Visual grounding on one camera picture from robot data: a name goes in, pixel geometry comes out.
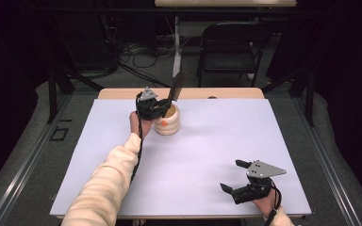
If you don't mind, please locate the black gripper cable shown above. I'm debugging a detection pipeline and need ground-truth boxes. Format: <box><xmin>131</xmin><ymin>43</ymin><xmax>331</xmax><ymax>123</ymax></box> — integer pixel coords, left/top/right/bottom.
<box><xmin>130</xmin><ymin>93</ymin><xmax>144</xmax><ymax>185</ymax></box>
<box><xmin>263</xmin><ymin>181</ymin><xmax>284</xmax><ymax>226</ymax></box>

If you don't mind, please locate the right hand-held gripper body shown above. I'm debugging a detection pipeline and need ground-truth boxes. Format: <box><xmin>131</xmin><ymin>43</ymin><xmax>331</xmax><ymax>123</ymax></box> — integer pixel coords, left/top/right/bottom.
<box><xmin>232</xmin><ymin>159</ymin><xmax>288</xmax><ymax>205</ymax></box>

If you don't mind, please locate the bundle of floor cables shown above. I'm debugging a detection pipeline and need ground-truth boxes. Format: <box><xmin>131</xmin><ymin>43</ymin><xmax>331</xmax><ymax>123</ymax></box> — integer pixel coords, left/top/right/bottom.
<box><xmin>118</xmin><ymin>40</ymin><xmax>177</xmax><ymax>89</ymax></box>

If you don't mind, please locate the white table with white leg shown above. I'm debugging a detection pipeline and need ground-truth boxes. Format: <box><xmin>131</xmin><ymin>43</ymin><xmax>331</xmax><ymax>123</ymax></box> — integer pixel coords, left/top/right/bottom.
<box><xmin>154</xmin><ymin>0</ymin><xmax>298</xmax><ymax>80</ymax></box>

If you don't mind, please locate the wooden table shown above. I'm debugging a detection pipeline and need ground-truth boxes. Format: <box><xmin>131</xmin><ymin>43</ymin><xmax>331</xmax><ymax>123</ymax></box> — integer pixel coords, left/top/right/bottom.
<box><xmin>56</xmin><ymin>87</ymin><xmax>306</xmax><ymax>220</ymax></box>

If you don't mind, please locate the cream ribbed knife holder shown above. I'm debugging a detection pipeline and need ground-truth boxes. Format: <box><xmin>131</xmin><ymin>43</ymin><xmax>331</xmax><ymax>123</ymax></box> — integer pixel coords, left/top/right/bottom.
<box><xmin>153</xmin><ymin>103</ymin><xmax>182</xmax><ymax>137</ymax></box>

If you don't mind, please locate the person's right hand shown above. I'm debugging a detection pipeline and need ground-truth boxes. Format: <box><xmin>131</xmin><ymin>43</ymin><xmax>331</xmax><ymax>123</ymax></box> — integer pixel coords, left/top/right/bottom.
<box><xmin>252</xmin><ymin>187</ymin><xmax>281</xmax><ymax>220</ymax></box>

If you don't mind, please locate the metal floor rail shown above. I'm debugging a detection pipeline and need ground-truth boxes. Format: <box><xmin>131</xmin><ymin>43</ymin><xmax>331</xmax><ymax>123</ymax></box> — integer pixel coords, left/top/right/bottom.
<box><xmin>292</xmin><ymin>95</ymin><xmax>362</xmax><ymax>226</ymax></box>
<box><xmin>0</xmin><ymin>94</ymin><xmax>74</xmax><ymax>226</ymax></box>

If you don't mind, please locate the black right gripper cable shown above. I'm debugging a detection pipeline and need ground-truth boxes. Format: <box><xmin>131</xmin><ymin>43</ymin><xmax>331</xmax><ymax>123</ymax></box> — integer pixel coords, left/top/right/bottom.
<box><xmin>263</xmin><ymin>181</ymin><xmax>284</xmax><ymax>226</ymax></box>

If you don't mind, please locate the black metal stand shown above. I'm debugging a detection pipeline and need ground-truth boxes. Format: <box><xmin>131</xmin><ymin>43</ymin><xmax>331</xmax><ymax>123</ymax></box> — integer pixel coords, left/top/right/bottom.
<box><xmin>259</xmin><ymin>67</ymin><xmax>317</xmax><ymax>128</ymax></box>
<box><xmin>44</xmin><ymin>67</ymin><xmax>106</xmax><ymax>124</ymax></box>

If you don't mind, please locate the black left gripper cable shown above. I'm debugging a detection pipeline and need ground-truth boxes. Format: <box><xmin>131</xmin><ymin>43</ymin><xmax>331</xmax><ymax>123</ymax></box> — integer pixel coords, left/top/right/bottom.
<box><xmin>130</xmin><ymin>93</ymin><xmax>144</xmax><ymax>185</ymax></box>

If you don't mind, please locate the black cleaver knife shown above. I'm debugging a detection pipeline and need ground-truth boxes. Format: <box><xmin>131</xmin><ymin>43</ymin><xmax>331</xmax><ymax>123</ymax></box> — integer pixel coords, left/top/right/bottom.
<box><xmin>165</xmin><ymin>71</ymin><xmax>190</xmax><ymax>115</ymax></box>

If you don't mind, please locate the person's left hand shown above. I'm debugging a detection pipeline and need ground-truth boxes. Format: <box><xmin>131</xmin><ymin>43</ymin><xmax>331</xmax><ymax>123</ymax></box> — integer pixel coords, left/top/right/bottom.
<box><xmin>128</xmin><ymin>110</ymin><xmax>155</xmax><ymax>139</ymax></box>

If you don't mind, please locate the black folding chair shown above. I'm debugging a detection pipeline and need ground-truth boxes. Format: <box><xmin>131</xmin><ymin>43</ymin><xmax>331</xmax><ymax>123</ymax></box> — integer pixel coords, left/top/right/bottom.
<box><xmin>195</xmin><ymin>21</ymin><xmax>273</xmax><ymax>89</ymax></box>

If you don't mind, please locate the white table mat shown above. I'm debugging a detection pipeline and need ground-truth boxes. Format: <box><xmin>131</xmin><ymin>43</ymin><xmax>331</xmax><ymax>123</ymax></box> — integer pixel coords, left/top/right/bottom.
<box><xmin>49</xmin><ymin>98</ymin><xmax>313</xmax><ymax>218</ymax></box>

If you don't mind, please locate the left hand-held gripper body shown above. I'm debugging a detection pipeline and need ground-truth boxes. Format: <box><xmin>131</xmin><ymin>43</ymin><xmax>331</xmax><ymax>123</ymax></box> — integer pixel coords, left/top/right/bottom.
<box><xmin>136</xmin><ymin>87</ymin><xmax>165</xmax><ymax>122</ymax></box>

